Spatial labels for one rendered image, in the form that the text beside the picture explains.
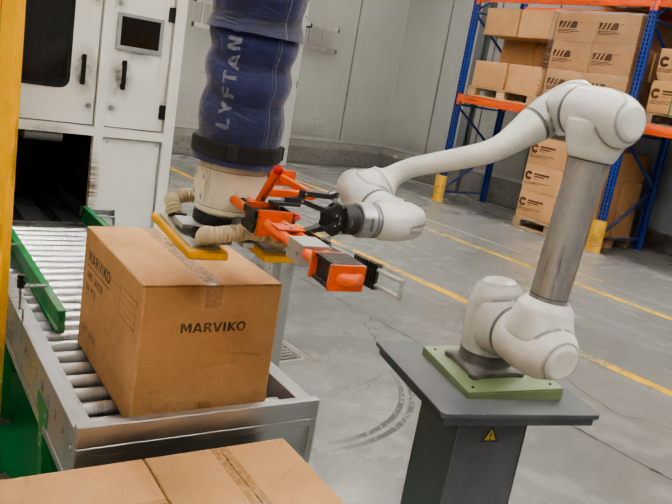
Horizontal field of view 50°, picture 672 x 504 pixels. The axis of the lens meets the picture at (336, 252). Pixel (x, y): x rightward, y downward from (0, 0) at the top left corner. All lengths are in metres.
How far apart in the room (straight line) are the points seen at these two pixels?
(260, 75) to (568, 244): 0.87
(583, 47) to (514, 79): 1.10
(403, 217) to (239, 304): 0.53
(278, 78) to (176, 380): 0.85
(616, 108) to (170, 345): 1.26
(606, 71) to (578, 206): 7.70
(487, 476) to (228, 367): 0.83
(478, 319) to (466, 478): 0.47
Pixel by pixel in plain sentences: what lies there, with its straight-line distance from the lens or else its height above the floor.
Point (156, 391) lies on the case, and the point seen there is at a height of 0.65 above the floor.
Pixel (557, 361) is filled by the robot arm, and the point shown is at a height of 0.94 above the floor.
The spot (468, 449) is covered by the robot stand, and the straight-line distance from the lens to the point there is 2.20.
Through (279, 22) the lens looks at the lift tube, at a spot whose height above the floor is 1.63.
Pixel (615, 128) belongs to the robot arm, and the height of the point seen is 1.52.
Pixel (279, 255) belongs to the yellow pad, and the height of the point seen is 1.09.
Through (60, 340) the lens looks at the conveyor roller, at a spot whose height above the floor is 0.52.
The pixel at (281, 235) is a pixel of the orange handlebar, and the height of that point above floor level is 1.20.
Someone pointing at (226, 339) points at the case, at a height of 0.79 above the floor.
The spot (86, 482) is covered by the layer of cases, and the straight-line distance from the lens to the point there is 1.85.
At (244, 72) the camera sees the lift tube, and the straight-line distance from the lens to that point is 1.74.
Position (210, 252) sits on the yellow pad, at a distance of 1.71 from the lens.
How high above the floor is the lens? 1.53
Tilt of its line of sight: 13 degrees down
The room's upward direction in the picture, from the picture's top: 10 degrees clockwise
